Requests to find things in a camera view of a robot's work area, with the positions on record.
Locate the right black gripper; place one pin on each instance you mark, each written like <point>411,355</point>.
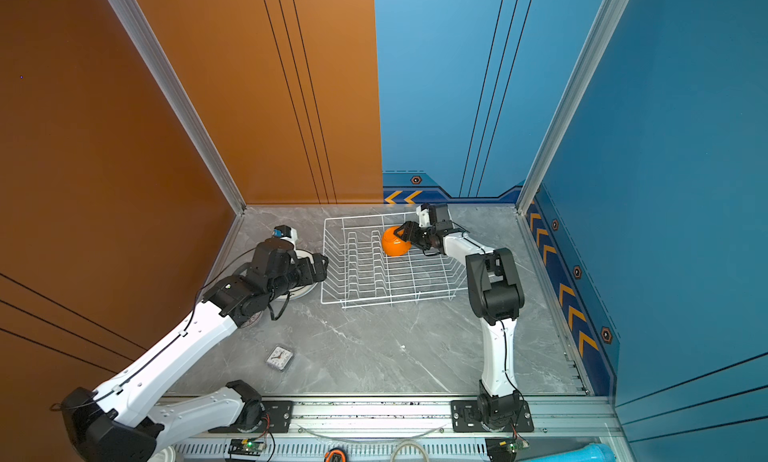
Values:
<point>410,233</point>

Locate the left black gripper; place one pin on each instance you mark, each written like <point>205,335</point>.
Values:
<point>310,276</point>

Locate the orange bowl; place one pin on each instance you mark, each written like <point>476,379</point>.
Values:
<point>392,245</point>

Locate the white wire dish rack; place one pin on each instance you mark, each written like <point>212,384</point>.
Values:
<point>361,274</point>

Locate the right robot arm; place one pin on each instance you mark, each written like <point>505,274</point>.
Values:
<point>496,297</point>

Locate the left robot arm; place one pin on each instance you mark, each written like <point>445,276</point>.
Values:
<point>123,420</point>

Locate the small white square clock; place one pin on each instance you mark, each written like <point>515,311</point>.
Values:
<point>280,358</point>

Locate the orange black round object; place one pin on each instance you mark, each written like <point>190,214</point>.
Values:
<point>335,455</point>

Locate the green circuit board left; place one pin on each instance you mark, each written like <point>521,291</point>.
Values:
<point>247,448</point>

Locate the circuit board right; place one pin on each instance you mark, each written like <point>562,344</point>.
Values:
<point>505,449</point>

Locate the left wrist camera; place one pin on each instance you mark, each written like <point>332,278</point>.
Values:
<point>286,233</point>

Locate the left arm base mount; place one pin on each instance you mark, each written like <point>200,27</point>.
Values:
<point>266,416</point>

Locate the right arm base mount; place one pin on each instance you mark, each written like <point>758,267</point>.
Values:
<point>508,415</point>

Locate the aluminium front rail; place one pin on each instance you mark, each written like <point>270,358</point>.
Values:
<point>388,417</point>

